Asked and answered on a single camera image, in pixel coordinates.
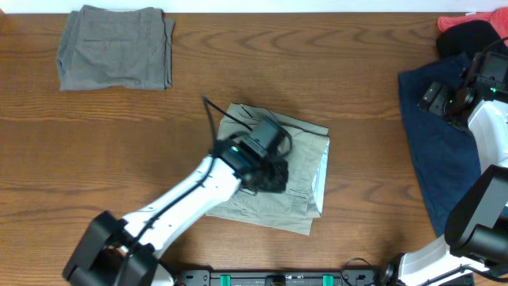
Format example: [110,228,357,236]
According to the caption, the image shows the red cloth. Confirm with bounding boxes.
[437,7,507,37]

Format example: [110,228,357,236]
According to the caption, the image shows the navy blue shorts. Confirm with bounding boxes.
[398,51,508,238]

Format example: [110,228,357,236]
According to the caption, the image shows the folded grey shorts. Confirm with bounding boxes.
[56,6,175,91]

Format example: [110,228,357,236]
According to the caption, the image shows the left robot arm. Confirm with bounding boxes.
[62,135,282,285]

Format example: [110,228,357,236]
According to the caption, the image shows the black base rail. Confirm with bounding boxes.
[175,267,379,286]

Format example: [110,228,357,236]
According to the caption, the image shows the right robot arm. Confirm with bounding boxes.
[379,52,507,285]

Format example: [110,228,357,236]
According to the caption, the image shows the black cloth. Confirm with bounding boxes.
[436,20,501,59]

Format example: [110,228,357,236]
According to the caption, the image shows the beige khaki shorts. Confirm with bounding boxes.
[206,103,330,235]

